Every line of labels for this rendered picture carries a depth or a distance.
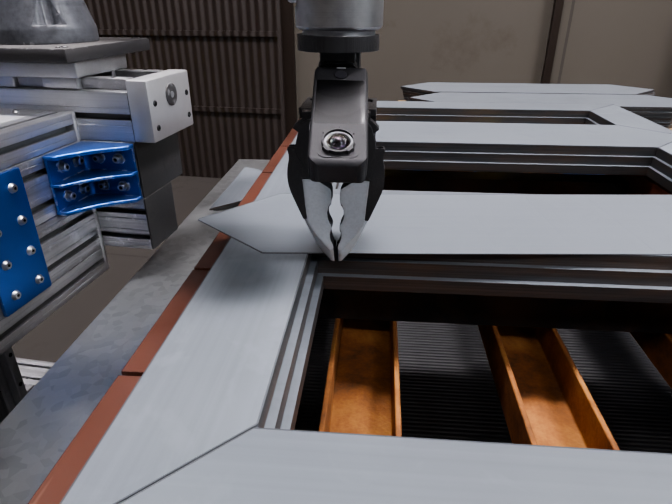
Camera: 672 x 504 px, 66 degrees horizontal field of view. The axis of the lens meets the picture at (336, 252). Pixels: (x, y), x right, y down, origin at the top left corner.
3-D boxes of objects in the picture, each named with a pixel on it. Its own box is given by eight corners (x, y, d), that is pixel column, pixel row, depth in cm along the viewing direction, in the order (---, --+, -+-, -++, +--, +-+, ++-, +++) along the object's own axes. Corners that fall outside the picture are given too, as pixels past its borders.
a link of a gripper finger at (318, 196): (340, 240, 57) (340, 159, 53) (335, 265, 51) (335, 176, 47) (312, 239, 57) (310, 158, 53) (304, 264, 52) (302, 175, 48)
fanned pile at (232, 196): (299, 171, 139) (298, 156, 137) (271, 228, 104) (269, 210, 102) (254, 170, 140) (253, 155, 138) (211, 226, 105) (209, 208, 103)
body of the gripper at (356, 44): (378, 155, 54) (382, 31, 49) (377, 181, 46) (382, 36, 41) (305, 154, 54) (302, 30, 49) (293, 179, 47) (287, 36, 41)
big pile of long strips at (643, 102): (642, 103, 168) (647, 84, 166) (712, 131, 133) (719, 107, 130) (398, 100, 174) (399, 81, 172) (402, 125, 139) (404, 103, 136)
